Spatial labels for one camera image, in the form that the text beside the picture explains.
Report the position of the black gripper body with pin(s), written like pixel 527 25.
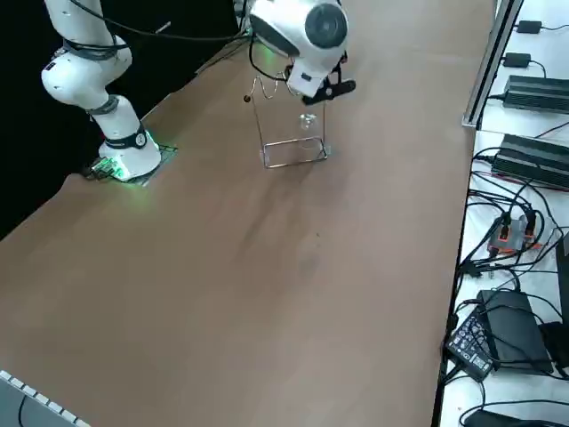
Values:
pixel 341 66

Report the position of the clear glass goblet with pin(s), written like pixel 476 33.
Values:
pixel 306 121

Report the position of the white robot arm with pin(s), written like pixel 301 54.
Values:
pixel 89 75

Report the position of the small black power adapter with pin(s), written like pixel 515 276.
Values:
pixel 518 60
pixel 530 26

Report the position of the ribbed black power supply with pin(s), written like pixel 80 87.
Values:
pixel 533 160
pixel 538 93

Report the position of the grey and orange hub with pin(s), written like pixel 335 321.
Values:
pixel 511 238

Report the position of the black adapter with white print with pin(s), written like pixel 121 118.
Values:
pixel 471 344

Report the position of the large black power adapter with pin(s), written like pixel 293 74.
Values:
pixel 515 329

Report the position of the black device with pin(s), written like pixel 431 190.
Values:
pixel 563 289
pixel 489 420

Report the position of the aluminium profile post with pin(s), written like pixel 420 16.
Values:
pixel 489 66

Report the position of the metal base plate of arm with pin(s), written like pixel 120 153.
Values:
pixel 153 169

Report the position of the grey metal frame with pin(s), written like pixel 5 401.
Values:
pixel 26 400

